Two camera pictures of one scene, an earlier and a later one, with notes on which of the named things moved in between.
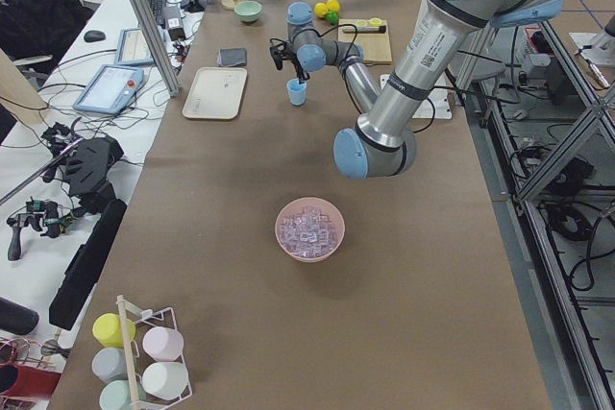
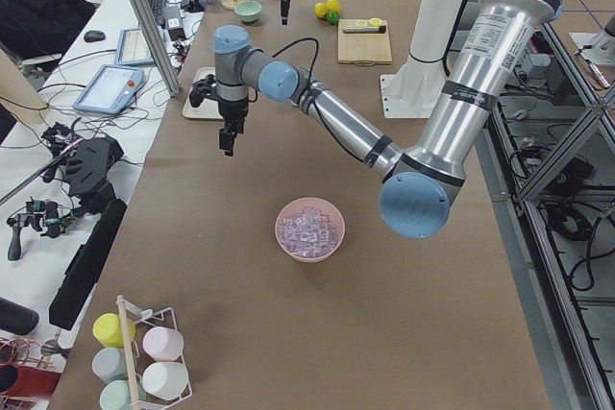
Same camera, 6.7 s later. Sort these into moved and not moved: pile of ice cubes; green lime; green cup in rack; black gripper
Moved: black gripper
Not moved: green lime; green cup in rack; pile of ice cubes
